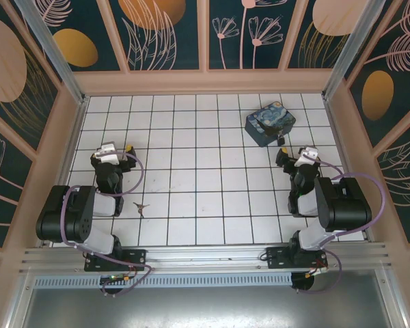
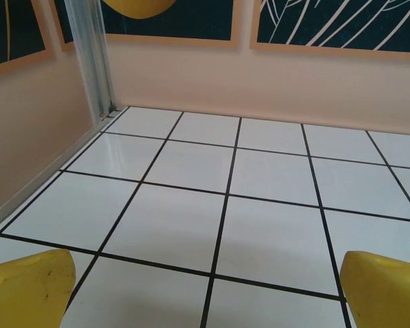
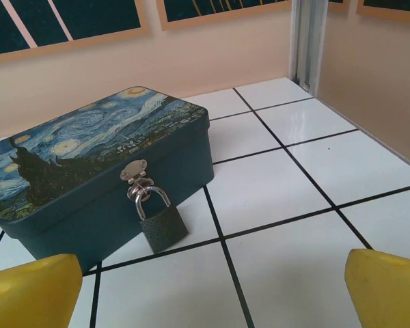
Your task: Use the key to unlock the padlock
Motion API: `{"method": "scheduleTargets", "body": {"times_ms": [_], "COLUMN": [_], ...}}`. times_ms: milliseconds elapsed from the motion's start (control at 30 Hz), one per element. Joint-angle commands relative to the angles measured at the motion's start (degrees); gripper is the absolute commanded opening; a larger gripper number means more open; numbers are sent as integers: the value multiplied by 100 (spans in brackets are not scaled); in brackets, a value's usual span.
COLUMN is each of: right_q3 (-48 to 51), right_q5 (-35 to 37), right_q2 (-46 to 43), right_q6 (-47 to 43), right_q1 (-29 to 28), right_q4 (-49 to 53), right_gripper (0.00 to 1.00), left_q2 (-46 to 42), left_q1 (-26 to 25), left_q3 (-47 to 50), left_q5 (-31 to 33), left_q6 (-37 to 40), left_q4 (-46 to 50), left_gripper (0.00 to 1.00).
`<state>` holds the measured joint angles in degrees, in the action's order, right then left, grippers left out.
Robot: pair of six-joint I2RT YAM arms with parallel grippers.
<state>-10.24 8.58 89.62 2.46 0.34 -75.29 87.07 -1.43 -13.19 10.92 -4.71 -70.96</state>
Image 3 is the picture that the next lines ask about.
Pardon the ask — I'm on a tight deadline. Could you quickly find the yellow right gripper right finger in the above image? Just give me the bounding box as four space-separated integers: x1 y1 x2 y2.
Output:
344 248 410 328

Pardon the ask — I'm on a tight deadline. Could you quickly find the aluminium frame post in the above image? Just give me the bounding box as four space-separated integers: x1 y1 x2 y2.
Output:
288 0 327 92

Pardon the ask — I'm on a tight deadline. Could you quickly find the dark green padlock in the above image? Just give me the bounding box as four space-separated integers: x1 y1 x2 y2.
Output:
135 186 189 254

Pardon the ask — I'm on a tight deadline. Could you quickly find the blue starry-night patterned pad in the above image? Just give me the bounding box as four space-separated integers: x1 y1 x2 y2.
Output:
0 84 215 273

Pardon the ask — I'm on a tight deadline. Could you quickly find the silver hasp latch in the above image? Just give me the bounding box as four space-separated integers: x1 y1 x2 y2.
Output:
120 158 154 200

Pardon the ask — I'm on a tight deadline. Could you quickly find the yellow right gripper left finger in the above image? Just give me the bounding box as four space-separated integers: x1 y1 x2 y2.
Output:
0 253 83 328

